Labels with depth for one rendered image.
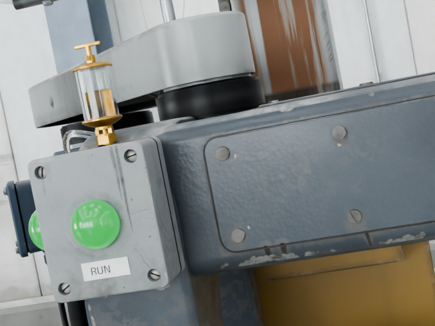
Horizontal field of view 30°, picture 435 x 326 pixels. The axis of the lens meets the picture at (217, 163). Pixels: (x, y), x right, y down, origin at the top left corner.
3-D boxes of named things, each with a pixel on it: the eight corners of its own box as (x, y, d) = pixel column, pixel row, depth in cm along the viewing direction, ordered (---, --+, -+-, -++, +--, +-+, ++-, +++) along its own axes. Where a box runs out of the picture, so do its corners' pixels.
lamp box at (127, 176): (54, 304, 50) (24, 161, 50) (79, 287, 54) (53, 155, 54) (170, 286, 49) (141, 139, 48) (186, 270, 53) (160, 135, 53)
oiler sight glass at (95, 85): (79, 121, 56) (68, 72, 56) (91, 120, 59) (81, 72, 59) (112, 115, 56) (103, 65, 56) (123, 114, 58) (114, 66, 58)
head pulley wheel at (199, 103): (147, 128, 65) (142, 97, 64) (175, 123, 73) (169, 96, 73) (258, 107, 63) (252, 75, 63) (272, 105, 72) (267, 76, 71)
